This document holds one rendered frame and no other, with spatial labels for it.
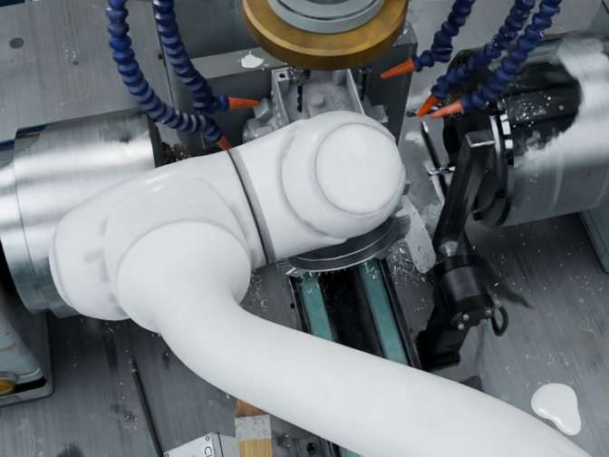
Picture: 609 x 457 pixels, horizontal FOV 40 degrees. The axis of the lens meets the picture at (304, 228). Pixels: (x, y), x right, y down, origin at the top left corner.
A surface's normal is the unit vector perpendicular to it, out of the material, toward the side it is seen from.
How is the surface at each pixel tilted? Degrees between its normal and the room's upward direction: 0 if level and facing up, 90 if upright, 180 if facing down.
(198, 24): 90
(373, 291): 0
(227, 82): 90
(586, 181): 69
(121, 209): 20
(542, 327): 0
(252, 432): 0
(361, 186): 38
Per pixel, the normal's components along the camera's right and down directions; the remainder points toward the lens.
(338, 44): 0.02, -0.48
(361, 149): 0.21, -0.21
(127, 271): -0.31, 0.24
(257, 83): 0.23, 0.85
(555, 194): 0.23, 0.72
